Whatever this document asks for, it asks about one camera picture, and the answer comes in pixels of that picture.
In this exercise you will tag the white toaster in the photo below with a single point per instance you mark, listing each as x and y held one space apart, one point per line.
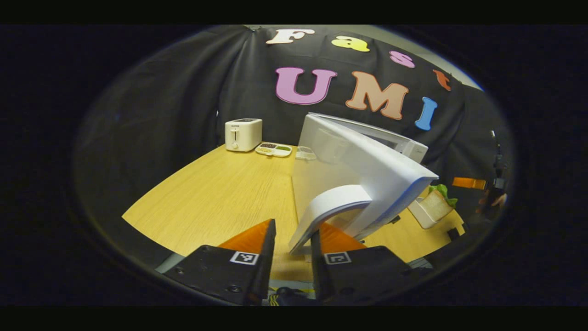
243 135

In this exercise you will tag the white divided snack dish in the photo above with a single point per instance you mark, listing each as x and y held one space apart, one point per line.
273 149

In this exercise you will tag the sandwich with green lettuce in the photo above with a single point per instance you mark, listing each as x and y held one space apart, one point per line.
436 207

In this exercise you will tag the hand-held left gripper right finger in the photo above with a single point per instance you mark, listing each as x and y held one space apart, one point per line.
317 271

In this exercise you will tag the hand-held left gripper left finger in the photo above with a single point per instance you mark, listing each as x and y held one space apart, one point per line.
268 262

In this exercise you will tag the white microwave oven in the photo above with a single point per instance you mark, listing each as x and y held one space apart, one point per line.
367 156

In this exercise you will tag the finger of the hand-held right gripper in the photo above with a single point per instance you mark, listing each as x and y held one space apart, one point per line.
468 183

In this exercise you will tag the black backdrop cloth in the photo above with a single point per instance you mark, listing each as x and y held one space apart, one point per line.
183 92

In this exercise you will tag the clear plastic container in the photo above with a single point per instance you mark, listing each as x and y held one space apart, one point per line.
305 154

